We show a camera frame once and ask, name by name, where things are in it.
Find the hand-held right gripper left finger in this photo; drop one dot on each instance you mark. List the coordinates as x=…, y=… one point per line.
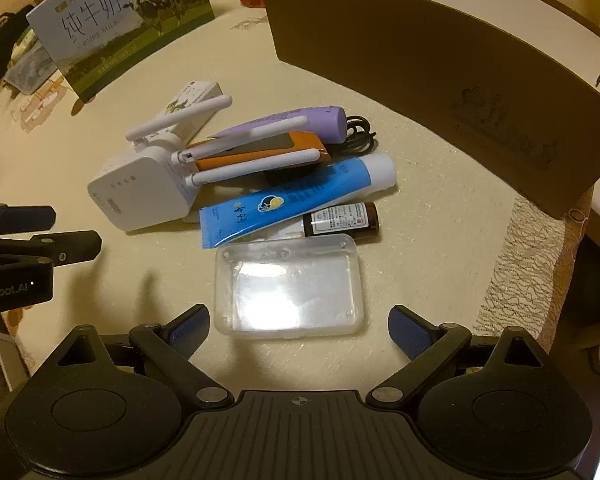
x=187, y=327

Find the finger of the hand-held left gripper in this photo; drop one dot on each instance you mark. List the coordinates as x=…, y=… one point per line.
x=67, y=247
x=25, y=218

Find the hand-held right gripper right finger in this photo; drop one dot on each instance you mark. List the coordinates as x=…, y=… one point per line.
x=410, y=332

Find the white router with antennas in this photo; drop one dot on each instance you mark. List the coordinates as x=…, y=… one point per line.
x=135, y=190

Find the clear plastic box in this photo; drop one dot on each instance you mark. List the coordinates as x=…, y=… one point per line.
x=290, y=290

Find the blue hand cream tube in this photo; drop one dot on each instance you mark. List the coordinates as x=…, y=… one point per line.
x=290, y=195

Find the white small carton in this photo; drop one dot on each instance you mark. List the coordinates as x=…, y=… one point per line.
x=195, y=100

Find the orange box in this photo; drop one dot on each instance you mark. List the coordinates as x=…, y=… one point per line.
x=260, y=146

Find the brown cardboard storage box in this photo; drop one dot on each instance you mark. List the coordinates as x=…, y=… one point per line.
x=405, y=60

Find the small brown bottle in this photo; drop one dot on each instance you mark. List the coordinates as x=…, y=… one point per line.
x=340, y=220

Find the clear plastic container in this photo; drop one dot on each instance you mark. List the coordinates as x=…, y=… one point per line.
x=27, y=72

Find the cream embroidered tablecloth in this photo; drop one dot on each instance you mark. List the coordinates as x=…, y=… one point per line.
x=430, y=185

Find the black bag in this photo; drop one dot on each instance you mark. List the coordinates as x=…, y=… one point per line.
x=5, y=40

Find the printed milk carton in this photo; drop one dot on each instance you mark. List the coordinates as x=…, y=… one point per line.
x=120, y=25

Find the purple handheld device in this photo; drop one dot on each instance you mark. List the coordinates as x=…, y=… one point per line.
x=325, y=120

